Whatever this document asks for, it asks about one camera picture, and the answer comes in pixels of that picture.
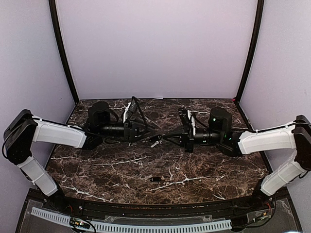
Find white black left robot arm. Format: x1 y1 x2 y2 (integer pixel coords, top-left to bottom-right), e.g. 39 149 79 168
1 98 155 212

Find right circuit board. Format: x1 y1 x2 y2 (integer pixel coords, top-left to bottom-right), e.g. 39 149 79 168
253 211 271 223

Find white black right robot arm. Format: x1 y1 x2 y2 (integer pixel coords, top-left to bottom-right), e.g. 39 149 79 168
162 107 311 211

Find white slotted cable duct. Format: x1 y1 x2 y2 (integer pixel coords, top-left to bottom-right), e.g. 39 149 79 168
31 207 232 233

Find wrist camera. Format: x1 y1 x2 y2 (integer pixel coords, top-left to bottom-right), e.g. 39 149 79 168
178 107 196 136
123 96 138 123

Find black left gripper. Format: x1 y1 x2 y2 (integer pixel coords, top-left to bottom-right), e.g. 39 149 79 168
98 118 156 143

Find black left corner post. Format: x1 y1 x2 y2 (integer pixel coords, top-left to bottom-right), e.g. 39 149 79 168
48 0 80 104

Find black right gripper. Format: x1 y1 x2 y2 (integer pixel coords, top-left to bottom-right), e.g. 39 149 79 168
163 124 224 153

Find key with black head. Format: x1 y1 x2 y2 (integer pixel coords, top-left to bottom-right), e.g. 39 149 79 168
149 177 161 182

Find circuit board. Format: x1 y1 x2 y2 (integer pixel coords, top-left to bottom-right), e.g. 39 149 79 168
253 211 271 223
69 217 90 229

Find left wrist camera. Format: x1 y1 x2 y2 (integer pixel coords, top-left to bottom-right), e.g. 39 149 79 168
123 96 138 123

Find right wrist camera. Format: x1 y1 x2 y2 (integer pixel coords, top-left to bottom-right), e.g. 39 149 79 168
178 107 196 136

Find black right corner post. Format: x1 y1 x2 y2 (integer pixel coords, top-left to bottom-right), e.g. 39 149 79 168
234 0 264 105

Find left circuit board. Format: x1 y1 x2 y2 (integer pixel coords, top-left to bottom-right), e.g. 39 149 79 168
69 217 90 229

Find black corner post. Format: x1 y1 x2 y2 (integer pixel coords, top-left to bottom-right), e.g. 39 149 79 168
48 0 80 104
234 0 264 105

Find black front rail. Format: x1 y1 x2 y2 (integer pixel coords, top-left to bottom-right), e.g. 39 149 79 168
59 197 255 217

